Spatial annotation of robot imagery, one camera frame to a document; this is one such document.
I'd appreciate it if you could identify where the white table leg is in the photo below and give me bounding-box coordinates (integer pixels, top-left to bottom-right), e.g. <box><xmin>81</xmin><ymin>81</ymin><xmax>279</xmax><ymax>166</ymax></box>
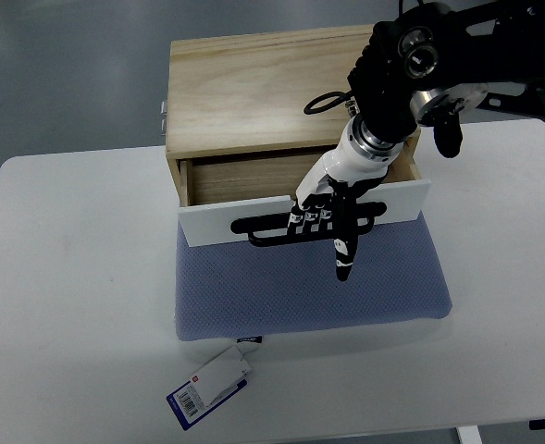
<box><xmin>456</xmin><ymin>425</ymin><xmax>483</xmax><ymax>444</ymax></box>

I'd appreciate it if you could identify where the blue mesh cushion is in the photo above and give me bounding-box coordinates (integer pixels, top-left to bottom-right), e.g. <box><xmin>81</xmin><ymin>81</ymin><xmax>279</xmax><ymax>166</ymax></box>
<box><xmin>175</xmin><ymin>216</ymin><xmax>452</xmax><ymax>341</ymax></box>

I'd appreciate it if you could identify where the white drawer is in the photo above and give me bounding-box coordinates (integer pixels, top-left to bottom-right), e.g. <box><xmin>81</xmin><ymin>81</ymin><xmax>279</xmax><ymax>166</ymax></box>
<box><xmin>176</xmin><ymin>137</ymin><xmax>430</xmax><ymax>247</ymax></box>

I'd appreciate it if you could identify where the white blue product tag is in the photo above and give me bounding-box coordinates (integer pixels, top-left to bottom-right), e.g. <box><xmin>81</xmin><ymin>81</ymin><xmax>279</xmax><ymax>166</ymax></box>
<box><xmin>167</xmin><ymin>346</ymin><xmax>252</xmax><ymax>431</ymax></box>

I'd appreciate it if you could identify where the black drawer handle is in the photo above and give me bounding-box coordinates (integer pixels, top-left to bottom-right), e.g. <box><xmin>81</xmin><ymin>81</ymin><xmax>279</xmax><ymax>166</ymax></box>
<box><xmin>230</xmin><ymin>202</ymin><xmax>388</xmax><ymax>247</ymax></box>

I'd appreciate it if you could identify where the metal latch on cabinet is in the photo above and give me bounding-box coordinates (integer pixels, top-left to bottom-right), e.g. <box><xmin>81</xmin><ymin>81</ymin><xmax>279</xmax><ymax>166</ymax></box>
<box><xmin>160</xmin><ymin>100</ymin><xmax>168</xmax><ymax>136</ymax></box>

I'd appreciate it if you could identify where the wooden drawer cabinet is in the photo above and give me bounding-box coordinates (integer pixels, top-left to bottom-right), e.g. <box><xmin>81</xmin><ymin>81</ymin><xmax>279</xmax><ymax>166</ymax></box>
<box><xmin>164</xmin><ymin>23</ymin><xmax>422</xmax><ymax>207</ymax></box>

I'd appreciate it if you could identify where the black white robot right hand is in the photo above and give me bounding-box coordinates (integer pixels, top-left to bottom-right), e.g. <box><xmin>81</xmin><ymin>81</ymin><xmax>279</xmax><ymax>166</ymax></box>
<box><xmin>288</xmin><ymin>114</ymin><xmax>403</xmax><ymax>281</ymax></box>

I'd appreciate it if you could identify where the black looped cable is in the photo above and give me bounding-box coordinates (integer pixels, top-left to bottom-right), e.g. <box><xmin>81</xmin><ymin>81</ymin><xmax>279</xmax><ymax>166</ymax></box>
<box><xmin>303</xmin><ymin>91</ymin><xmax>357</xmax><ymax>117</ymax></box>

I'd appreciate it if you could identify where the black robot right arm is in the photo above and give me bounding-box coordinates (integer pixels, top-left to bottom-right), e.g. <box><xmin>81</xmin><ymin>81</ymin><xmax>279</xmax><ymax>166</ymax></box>
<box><xmin>348</xmin><ymin>1</ymin><xmax>545</xmax><ymax>158</ymax></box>

